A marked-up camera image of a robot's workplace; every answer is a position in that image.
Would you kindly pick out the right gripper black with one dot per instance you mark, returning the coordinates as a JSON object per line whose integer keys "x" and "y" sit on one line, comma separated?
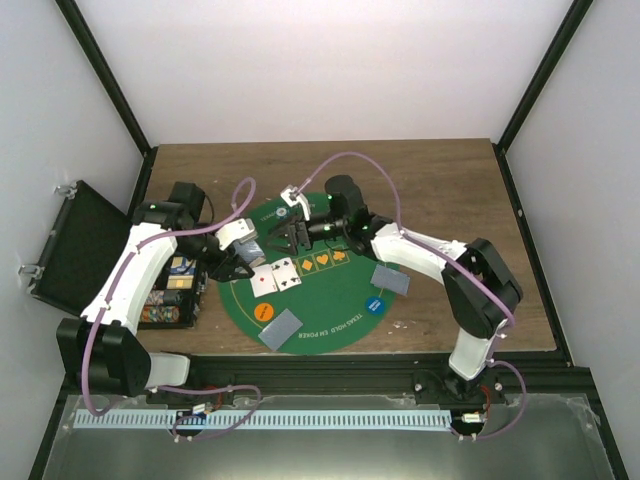
{"x": 290, "y": 231}

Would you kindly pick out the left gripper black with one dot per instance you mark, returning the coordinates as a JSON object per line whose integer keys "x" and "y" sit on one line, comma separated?
{"x": 226, "y": 265}

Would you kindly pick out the blue patterned card deck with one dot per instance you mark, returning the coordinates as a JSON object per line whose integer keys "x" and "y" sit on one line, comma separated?
{"x": 251, "y": 252}

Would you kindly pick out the three of clubs card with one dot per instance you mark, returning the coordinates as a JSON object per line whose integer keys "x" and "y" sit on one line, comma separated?
{"x": 285, "y": 274}

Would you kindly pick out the ace of diamonds card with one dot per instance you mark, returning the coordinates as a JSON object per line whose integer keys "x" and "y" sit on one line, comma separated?
{"x": 263, "y": 282}

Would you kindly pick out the orange big blind button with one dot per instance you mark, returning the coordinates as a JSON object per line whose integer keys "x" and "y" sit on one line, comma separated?
{"x": 264, "y": 312}

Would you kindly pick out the dealt cards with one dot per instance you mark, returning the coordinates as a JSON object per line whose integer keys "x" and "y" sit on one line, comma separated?
{"x": 390, "y": 279}
{"x": 280, "y": 330}

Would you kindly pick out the blue small blind button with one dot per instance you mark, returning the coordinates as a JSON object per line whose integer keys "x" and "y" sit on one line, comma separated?
{"x": 375, "y": 305}

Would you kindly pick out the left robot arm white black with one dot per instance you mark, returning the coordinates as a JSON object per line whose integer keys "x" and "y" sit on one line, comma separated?
{"x": 100, "y": 349}

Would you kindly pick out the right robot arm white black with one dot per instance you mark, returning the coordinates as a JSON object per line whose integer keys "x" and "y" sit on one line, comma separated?
{"x": 482, "y": 292}

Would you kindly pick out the round green poker mat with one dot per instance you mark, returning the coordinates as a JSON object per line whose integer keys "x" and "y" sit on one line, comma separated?
{"x": 330, "y": 301}

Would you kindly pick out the black poker chip case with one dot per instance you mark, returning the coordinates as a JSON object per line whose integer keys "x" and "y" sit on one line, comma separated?
{"x": 174, "y": 300}

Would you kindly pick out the light blue slotted strip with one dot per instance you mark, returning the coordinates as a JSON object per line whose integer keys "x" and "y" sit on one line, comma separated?
{"x": 149, "y": 419}

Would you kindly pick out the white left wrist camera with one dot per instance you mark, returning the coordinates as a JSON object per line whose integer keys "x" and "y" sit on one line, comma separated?
{"x": 240, "y": 230}

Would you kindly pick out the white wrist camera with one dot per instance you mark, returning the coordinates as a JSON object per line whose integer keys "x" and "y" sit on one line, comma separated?
{"x": 240, "y": 230}
{"x": 293, "y": 197}

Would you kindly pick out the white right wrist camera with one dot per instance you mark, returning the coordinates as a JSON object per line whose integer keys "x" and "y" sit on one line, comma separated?
{"x": 293, "y": 197}

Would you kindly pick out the black mounting rail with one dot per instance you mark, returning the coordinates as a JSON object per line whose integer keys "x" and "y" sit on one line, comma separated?
{"x": 419, "y": 375}

